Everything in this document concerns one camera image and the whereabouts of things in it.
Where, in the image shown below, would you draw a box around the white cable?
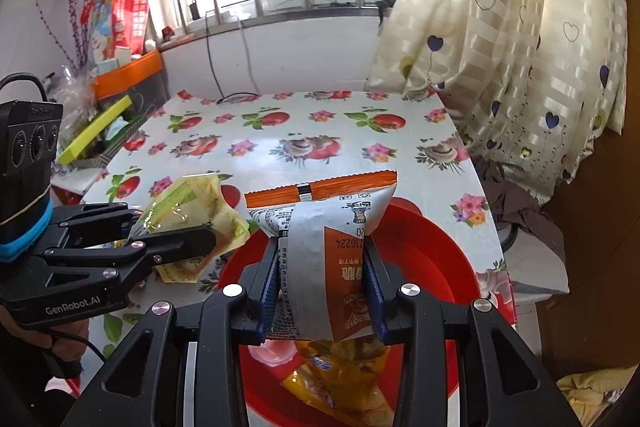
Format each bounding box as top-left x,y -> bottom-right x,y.
239,19 -> 261,95

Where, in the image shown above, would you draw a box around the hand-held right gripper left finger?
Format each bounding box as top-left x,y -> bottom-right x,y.
60,234 -> 282,427

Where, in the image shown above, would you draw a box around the purple flower branches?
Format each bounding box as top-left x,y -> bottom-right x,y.
35,0 -> 113,72

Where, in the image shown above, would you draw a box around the fruit print tablecloth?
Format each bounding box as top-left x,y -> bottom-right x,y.
50,89 -> 516,408

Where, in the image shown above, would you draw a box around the orange white snack packet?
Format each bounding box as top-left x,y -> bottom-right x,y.
243,169 -> 399,343

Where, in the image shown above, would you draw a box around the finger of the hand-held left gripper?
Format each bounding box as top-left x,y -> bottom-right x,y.
52,202 -> 151,249
34,224 -> 218,289

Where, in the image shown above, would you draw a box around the checked cloth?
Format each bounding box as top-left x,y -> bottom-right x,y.
472,157 -> 566,263

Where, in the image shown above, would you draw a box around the cream heart print curtain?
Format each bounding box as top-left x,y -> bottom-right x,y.
365,0 -> 628,208

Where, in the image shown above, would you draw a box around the yellow cloth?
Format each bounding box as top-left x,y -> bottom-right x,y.
556,367 -> 640,423

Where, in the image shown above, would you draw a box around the pink jelly cup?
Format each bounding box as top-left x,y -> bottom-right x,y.
248,339 -> 296,368

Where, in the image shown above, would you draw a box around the red plastic bowl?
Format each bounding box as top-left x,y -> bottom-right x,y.
217,197 -> 483,427

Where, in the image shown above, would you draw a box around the person's left hand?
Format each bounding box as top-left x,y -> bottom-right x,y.
0,307 -> 92,366

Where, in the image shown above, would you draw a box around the brown wooden cabinet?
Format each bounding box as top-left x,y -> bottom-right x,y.
540,0 -> 640,373

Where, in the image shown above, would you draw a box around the orange yellow snack packet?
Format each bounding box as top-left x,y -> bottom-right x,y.
280,337 -> 396,427

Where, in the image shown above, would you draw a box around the dark storage box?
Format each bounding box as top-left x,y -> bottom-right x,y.
97,77 -> 171,142

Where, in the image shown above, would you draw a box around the red gift bag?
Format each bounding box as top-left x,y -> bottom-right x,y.
80,0 -> 153,62

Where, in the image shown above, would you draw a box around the black white patterned box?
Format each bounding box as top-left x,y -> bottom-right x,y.
75,107 -> 151,168

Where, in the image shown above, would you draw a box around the orange box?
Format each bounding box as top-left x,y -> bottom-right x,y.
92,51 -> 163,100

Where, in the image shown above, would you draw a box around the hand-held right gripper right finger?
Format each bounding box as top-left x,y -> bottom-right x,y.
362,242 -> 583,427

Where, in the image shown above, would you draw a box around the white carton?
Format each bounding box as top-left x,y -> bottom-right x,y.
97,47 -> 133,72

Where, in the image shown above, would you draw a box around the white seat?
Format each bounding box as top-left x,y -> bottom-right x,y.
497,227 -> 571,295

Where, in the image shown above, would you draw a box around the clear plastic bag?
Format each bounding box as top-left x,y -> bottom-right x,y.
50,67 -> 101,130

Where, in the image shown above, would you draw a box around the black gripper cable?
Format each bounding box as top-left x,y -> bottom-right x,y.
0,74 -> 47,104

